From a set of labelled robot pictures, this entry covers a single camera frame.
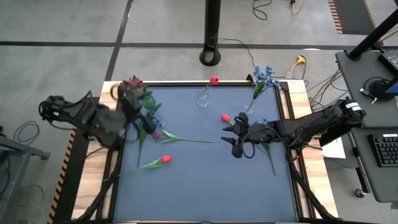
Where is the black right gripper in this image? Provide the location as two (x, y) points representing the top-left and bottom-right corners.
(220, 112), (276, 159)

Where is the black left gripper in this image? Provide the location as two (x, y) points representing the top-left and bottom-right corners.
(118, 88), (156, 134)

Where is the green glass vase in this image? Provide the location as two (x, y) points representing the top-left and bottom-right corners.
(141, 93), (156, 110)

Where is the clear tall glass vase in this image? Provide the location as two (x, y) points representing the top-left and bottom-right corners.
(244, 99), (256, 114)

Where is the clear ribbed glass bottle vase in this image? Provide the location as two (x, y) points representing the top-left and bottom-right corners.
(197, 88), (210, 109)

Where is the black pole with round base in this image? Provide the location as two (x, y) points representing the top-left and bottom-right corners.
(198, 0), (222, 67)

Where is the black platform with hazard stripes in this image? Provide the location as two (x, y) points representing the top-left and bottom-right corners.
(46, 96), (91, 224)

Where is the yellow power plug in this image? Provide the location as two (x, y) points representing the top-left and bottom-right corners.
(289, 55), (307, 79)

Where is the white paper sheet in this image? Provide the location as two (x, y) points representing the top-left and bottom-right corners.
(322, 136), (346, 160)

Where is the grey desk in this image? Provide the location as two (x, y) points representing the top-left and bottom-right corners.
(349, 126), (398, 203)
(335, 49), (398, 129)

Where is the grey metal cart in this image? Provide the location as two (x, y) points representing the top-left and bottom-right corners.
(0, 126), (52, 224)

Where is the black keyboard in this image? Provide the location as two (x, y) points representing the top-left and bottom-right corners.
(368, 133), (398, 168)

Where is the round black stand base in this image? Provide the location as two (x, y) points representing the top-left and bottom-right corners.
(369, 78), (395, 101)

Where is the dark floor mat striped edge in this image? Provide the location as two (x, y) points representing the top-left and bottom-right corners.
(328, 0), (379, 35)

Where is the black diagonal pole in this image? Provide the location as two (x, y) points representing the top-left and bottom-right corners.
(347, 9), (398, 62)

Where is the black device on desk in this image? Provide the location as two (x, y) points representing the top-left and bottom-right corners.
(377, 49), (398, 75)

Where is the black aluminium table frame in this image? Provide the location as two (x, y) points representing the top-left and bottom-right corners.
(70, 80), (343, 224)

